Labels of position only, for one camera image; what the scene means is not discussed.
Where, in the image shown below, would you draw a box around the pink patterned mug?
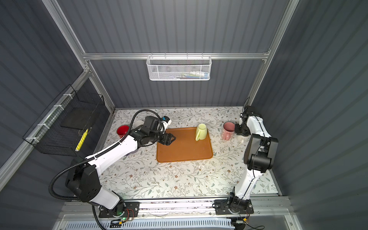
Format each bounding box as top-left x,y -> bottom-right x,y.
221,122 -> 235,141

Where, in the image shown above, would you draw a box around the light green mug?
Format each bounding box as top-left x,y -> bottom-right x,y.
195,124 -> 208,141

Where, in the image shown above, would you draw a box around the red mug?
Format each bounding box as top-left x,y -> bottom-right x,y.
116,125 -> 130,139

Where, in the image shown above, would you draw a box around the white cream mug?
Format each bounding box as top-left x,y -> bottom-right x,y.
237,135 -> 250,144

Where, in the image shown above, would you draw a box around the blue floral mug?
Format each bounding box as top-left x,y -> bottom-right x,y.
132,120 -> 144,128

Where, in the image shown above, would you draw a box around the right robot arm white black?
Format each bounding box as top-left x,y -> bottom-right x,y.
228,105 -> 278,214

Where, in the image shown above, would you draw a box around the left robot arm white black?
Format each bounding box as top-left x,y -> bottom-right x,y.
66,116 -> 176,209

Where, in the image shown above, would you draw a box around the orange plastic tray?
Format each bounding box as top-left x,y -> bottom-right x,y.
156,127 -> 213,163

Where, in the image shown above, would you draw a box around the markers in white basket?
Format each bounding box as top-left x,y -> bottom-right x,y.
172,71 -> 210,80

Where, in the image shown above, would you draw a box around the yellow marker pen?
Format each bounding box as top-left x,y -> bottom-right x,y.
75,129 -> 89,152

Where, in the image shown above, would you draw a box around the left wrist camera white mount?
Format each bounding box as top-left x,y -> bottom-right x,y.
162,116 -> 172,131

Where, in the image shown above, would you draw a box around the white wire mesh basket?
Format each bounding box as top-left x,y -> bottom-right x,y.
146,56 -> 212,81

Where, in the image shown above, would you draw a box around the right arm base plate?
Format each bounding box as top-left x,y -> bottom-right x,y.
212,199 -> 254,215

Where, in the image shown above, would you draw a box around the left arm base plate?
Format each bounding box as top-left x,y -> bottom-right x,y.
98,202 -> 140,219

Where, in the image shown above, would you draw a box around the black wire basket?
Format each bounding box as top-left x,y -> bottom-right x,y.
23,87 -> 105,157

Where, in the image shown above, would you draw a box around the black corrugated cable conduit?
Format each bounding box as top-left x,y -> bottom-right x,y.
48,159 -> 90,201

